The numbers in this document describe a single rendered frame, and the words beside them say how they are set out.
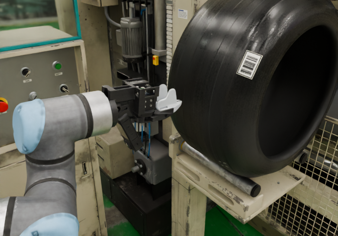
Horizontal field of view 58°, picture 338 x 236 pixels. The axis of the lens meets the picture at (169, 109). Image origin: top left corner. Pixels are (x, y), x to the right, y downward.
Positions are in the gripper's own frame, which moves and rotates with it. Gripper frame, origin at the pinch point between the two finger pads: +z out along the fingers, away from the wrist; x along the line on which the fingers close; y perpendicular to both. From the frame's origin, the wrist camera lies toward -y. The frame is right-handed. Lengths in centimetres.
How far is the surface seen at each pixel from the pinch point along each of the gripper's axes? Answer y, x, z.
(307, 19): 22.4, -12.4, 30.2
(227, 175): -29.4, -0.7, 25.1
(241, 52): 14.2, -7.6, 12.0
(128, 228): -119, 75, 38
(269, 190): -38, -8, 42
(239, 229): -113, 31, 93
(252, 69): 11.1, -11.5, 12.1
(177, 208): -73, 34, 38
